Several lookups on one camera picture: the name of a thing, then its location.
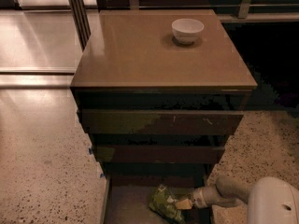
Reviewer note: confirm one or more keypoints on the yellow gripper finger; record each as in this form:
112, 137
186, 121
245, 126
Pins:
183, 204

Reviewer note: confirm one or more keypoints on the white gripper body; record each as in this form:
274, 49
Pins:
197, 198

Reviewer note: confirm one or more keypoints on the green rice chip bag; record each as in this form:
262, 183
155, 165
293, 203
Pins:
162, 202

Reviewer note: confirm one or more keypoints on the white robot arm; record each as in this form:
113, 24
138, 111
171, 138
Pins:
269, 201

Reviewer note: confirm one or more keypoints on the open bottom drawer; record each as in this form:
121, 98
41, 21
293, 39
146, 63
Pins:
128, 197

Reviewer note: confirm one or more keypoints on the middle drawer front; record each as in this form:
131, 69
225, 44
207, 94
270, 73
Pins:
158, 154

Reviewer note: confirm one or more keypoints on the brown drawer cabinet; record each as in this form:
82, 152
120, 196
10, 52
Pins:
133, 62

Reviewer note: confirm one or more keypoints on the top drawer front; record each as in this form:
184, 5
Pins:
159, 122

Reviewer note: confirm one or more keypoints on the white ceramic bowl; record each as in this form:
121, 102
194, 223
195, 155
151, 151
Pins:
187, 31

